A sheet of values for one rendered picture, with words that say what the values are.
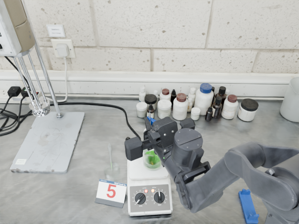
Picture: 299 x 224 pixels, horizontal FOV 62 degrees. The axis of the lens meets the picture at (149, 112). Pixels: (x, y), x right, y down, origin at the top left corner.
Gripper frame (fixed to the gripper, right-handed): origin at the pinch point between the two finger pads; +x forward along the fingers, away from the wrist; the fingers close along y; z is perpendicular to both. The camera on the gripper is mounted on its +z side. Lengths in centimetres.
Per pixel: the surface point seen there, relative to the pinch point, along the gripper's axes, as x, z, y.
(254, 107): 8, -19, -49
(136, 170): 0.1, -17.1, 5.2
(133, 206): -7.6, -22.1, 9.7
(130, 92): 44, -23, -10
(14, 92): 62, -20, 37
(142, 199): -7.6, -21.0, 6.7
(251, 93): 19, -23, -59
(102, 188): 2.6, -23.5, 16.1
